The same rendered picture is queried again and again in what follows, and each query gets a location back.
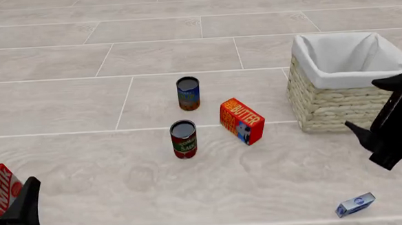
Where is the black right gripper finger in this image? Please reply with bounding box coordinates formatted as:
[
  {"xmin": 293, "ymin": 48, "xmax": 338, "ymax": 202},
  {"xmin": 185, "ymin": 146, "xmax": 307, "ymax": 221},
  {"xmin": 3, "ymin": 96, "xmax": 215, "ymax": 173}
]
[
  {"xmin": 344, "ymin": 119, "xmax": 376, "ymax": 155},
  {"xmin": 370, "ymin": 70, "xmax": 402, "ymax": 93}
]

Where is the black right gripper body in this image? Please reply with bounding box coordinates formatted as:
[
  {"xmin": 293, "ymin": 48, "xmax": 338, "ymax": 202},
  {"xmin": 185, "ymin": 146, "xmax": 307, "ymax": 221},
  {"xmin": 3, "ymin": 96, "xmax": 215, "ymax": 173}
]
[{"xmin": 363, "ymin": 68, "xmax": 402, "ymax": 173}]

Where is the wicker basket with white liner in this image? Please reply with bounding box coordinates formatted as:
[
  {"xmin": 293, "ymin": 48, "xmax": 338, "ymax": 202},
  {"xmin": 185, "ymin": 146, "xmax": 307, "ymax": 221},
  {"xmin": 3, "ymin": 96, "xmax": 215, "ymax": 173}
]
[{"xmin": 283, "ymin": 28, "xmax": 402, "ymax": 137}]

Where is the red milk carton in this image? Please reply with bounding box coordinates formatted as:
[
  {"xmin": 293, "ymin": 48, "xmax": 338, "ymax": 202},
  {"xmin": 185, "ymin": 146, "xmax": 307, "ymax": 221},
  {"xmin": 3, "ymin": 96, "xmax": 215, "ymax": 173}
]
[{"xmin": 0, "ymin": 161, "xmax": 26, "ymax": 225}]

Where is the red butter box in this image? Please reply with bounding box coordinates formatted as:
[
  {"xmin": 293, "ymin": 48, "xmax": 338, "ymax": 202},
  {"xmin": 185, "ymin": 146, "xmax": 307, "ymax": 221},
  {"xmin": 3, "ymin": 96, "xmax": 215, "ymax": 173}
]
[{"xmin": 218, "ymin": 96, "xmax": 268, "ymax": 148}]

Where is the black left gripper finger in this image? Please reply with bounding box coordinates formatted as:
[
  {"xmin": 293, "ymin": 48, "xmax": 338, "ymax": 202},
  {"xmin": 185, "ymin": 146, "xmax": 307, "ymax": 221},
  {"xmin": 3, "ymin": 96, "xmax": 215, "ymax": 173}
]
[{"xmin": 0, "ymin": 175, "xmax": 44, "ymax": 225}]

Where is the blue soup can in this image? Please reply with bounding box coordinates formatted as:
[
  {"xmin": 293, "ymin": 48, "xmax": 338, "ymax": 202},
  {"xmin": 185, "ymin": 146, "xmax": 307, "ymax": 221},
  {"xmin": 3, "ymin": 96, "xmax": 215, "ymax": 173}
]
[{"xmin": 175, "ymin": 75, "xmax": 202, "ymax": 112}]

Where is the red tomato sauce can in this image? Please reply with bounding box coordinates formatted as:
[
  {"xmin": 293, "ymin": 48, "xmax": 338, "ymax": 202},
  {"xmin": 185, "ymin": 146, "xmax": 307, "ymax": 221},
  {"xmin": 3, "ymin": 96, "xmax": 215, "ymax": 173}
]
[{"xmin": 169, "ymin": 119, "xmax": 199, "ymax": 161}]

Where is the blue and white cream cheese box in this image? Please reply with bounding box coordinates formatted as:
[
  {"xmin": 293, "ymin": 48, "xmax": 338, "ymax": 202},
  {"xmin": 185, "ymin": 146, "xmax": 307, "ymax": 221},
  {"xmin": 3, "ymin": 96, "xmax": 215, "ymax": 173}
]
[{"xmin": 333, "ymin": 191, "xmax": 378, "ymax": 219}]

